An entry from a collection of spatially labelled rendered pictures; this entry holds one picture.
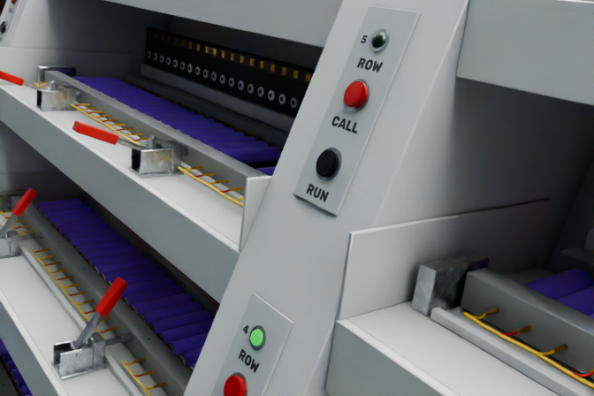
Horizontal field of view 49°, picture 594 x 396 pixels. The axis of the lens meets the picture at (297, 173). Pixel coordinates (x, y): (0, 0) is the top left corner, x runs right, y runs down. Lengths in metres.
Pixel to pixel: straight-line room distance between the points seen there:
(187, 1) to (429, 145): 0.31
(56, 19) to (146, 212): 0.49
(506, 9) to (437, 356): 0.18
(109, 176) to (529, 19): 0.40
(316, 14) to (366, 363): 0.23
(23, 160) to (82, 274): 0.30
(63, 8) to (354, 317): 0.72
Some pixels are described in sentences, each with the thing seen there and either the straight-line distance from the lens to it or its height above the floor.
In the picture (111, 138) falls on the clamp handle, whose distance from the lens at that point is 0.55.
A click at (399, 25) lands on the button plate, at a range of 0.38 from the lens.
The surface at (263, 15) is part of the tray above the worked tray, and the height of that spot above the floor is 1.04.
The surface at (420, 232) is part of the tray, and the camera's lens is 0.37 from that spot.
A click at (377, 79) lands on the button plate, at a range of 0.37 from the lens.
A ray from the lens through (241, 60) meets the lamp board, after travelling 0.76.
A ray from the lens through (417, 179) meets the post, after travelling 0.36.
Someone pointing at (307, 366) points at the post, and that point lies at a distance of 0.37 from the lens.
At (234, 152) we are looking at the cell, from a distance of 0.60.
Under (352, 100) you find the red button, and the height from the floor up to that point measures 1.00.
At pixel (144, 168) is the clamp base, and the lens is 0.56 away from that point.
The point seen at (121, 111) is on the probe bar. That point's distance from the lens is 0.71.
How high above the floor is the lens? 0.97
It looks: 3 degrees down
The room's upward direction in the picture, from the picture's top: 22 degrees clockwise
